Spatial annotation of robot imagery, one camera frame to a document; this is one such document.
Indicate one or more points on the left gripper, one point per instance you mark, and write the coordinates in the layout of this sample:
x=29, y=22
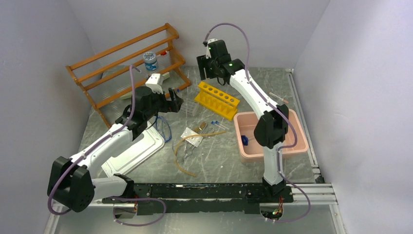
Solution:
x=173, y=105

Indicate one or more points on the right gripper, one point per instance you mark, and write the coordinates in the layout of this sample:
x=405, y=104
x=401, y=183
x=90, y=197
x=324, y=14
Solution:
x=202, y=62

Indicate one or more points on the clear plastic tube rack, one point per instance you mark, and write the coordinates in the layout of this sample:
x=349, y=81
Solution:
x=190, y=106

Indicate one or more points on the yellow test tube rack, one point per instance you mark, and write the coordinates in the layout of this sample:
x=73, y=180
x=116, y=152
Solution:
x=217, y=101

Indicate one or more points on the blue capped test tube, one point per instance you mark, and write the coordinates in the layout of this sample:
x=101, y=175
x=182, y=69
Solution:
x=218, y=124

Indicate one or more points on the blue base graduated cylinder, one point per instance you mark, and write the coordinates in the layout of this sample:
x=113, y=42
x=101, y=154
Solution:
x=246, y=140

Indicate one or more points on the pink plastic bin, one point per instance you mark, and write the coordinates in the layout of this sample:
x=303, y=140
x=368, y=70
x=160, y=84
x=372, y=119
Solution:
x=245, y=124

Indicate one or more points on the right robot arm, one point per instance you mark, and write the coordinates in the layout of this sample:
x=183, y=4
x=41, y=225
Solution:
x=272, y=125

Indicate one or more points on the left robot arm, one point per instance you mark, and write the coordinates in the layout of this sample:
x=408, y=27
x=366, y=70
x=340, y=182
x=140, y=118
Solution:
x=72, y=186

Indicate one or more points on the blue safety goggles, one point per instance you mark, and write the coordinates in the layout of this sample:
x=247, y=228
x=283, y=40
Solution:
x=163, y=128

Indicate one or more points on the white eraser block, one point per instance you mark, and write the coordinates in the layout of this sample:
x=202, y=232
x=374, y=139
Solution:
x=166, y=75

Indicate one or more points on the white plastic packet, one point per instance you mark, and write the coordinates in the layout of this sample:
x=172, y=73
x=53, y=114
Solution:
x=191, y=137

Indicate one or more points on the white metal tray lid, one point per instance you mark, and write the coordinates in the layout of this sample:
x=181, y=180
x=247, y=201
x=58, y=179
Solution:
x=141, y=149

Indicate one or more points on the red capped tube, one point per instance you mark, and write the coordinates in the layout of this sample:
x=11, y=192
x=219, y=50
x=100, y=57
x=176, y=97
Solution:
x=161, y=54

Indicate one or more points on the blue white jar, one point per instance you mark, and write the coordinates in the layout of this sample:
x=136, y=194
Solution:
x=150, y=61

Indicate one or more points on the orange wooden shelf rack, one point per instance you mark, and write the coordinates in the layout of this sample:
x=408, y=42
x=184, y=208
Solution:
x=177, y=60

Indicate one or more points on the pink tipped thermometer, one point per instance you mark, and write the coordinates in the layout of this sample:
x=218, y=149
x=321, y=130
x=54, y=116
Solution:
x=278, y=97

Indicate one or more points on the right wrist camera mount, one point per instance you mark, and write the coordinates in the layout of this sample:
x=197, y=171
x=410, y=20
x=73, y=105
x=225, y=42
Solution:
x=207, y=45

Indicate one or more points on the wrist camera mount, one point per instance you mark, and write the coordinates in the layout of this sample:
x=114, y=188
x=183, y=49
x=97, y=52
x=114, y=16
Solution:
x=154, y=82
x=207, y=45

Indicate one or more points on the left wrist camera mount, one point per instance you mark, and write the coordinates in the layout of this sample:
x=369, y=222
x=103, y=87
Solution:
x=154, y=82

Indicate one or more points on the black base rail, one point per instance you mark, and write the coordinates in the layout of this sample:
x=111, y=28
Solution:
x=205, y=197

